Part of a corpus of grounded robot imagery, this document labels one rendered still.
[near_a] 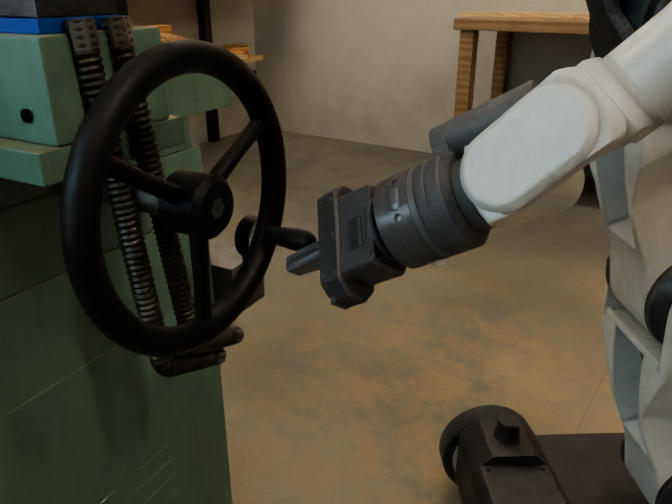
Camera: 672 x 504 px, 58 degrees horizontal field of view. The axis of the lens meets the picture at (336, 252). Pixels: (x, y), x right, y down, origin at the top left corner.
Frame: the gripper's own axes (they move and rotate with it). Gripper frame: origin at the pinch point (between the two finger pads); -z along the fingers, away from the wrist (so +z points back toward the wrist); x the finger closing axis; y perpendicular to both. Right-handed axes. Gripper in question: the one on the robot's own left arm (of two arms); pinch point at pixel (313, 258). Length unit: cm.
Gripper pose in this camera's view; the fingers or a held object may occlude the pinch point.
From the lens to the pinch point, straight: 63.1
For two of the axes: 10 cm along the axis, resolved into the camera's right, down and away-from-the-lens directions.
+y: -6.4, -2.9, -7.1
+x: -0.5, -9.1, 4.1
